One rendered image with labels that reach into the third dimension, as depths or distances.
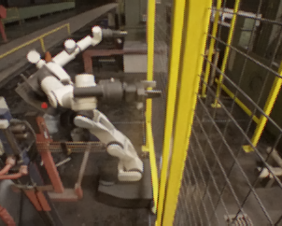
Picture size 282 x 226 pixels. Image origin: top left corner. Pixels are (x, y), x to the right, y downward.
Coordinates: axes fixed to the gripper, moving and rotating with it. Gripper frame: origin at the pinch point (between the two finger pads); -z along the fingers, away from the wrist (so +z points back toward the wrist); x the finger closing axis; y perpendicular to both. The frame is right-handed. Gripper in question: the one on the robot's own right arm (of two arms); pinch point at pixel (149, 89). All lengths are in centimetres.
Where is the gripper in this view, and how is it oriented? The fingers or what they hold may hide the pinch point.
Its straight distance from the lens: 70.5
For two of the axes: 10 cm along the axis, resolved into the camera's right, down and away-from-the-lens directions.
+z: -9.9, 0.9, -1.3
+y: 0.0, -8.4, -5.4
